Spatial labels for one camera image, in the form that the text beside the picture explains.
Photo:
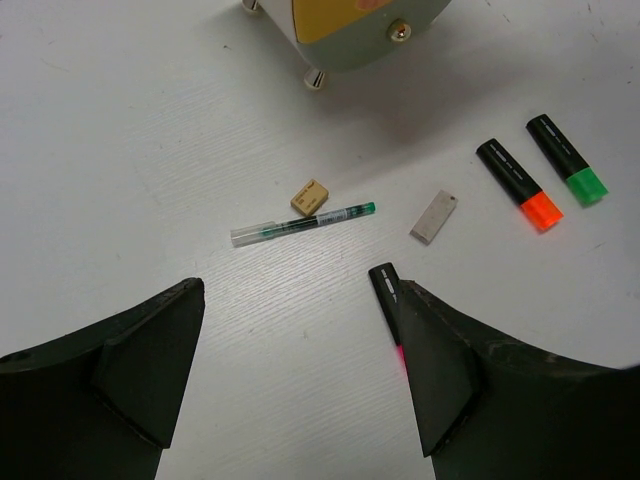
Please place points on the green highlighter marker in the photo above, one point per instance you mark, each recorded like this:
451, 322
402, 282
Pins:
568, 163

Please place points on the orange highlighter marker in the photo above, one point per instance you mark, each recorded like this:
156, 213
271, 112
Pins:
523, 190

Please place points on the green clear pen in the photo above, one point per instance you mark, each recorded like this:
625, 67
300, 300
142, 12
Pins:
272, 230

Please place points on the grey white eraser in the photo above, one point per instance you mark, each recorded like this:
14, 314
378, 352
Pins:
434, 217

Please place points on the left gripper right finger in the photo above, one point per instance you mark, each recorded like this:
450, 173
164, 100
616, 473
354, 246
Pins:
489, 406

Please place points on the small tan eraser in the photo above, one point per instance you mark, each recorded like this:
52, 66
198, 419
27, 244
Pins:
310, 198

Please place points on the yellow middle drawer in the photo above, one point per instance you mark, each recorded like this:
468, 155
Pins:
316, 19

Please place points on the pink highlighter marker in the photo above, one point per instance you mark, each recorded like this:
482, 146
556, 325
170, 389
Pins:
385, 282

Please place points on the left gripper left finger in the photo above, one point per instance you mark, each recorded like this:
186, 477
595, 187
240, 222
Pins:
102, 402

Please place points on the grey-green bottom drawer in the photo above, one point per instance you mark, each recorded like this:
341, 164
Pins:
367, 40

